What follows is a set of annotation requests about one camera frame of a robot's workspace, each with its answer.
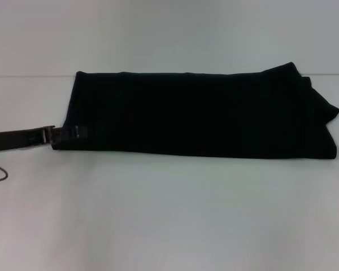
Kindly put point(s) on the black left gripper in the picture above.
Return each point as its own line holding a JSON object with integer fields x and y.
{"x": 17, "y": 139}

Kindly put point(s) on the black t-shirt with FREE print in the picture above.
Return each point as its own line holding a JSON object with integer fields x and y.
{"x": 200, "y": 118}

